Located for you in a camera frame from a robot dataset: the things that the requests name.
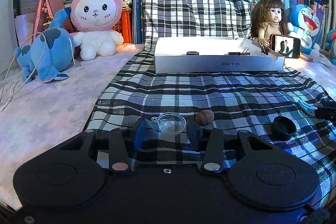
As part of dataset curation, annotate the brown walnut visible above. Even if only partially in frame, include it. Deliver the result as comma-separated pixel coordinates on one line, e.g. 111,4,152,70
195,110,214,127

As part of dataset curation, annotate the clear plastic cup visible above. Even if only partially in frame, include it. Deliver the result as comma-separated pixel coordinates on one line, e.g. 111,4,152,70
151,113,187,135

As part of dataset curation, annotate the black round cap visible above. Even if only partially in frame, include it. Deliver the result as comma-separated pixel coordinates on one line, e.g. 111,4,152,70
270,116,297,141

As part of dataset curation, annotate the black white plaid cloth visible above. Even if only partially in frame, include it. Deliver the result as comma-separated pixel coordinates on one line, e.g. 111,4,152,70
87,0,335,206

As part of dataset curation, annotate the red case smartphone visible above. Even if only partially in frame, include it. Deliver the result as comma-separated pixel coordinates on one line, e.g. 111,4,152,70
270,34,301,59

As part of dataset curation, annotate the blue round mouse plush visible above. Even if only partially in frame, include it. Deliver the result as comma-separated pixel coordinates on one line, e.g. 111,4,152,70
325,30,336,65

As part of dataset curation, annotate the Doraemon plush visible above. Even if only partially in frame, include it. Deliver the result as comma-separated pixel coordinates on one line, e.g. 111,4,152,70
287,4,320,59

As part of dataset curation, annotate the black binder clip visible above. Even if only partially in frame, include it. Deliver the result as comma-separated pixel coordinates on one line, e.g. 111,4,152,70
228,47,250,56

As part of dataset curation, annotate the white cardboard box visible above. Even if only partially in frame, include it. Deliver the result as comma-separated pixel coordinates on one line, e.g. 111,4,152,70
154,36,285,74

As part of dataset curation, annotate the brown haired doll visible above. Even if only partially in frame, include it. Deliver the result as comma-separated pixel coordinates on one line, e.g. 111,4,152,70
251,0,288,47

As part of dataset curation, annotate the blue plush toy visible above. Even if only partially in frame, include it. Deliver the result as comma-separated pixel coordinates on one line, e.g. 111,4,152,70
14,7,77,83

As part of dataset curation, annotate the red plastic crate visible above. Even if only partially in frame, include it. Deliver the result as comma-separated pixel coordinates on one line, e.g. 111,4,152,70
112,7,132,44

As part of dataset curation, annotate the pink white bunny plush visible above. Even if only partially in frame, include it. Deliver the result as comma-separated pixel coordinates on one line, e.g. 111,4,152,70
70,0,124,61

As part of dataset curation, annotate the pink bag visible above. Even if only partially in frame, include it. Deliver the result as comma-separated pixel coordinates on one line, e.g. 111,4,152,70
33,0,71,34

